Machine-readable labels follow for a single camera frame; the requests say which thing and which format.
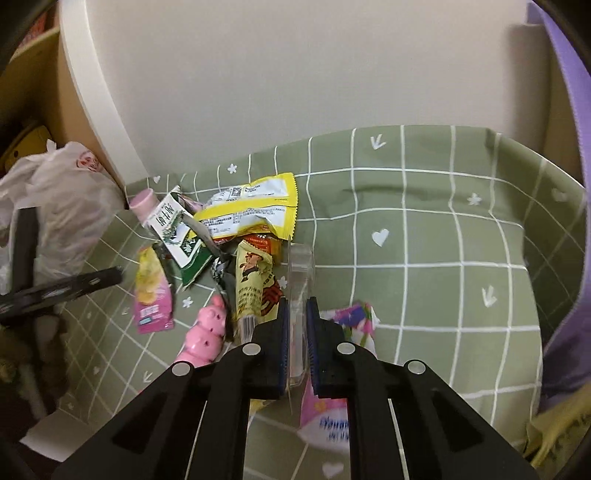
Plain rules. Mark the white curved board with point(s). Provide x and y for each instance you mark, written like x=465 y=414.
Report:
x=92 y=92

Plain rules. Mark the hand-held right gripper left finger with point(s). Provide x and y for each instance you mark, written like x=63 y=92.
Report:
x=282 y=346

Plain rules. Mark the white plastic bag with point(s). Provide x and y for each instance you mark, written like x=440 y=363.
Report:
x=69 y=194

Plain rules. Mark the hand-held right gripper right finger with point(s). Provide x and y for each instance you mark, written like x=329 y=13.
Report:
x=312 y=346

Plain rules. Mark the white paper sheet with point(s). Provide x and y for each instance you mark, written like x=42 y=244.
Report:
x=55 y=438

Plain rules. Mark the cardboard box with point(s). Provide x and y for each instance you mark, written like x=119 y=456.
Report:
x=46 y=92

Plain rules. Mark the yellowish plastic bag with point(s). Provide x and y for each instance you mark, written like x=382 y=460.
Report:
x=554 y=429

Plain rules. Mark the small pink bottle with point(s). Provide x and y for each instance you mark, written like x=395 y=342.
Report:
x=141 y=203

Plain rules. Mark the green grid tablecloth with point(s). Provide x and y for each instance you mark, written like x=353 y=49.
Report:
x=415 y=323

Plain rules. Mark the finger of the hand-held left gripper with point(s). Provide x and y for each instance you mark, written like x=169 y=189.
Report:
x=69 y=286
x=25 y=249

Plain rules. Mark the grey foil wrapper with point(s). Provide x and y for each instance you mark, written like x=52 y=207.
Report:
x=221 y=272

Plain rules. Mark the yellow object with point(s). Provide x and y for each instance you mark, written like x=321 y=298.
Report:
x=27 y=138

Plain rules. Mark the green and white packet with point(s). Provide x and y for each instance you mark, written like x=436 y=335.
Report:
x=178 y=230

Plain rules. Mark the orange snack packet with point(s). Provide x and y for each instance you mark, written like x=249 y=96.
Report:
x=265 y=242

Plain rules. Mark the clear plastic container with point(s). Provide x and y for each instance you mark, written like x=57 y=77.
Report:
x=300 y=263

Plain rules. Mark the pink and white packet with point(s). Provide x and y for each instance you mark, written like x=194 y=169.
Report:
x=323 y=424

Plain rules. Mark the yellow cartoon snack packet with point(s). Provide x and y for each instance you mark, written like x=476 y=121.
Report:
x=251 y=286

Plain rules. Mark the purple cloth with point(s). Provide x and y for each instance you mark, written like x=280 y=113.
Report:
x=572 y=138

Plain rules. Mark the pink pig-shaped bottle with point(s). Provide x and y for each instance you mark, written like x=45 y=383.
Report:
x=205 y=332

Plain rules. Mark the pink floral wrapper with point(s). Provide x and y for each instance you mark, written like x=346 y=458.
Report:
x=355 y=318

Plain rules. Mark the pink and yellow snack packet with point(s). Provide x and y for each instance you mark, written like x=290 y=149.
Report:
x=154 y=304

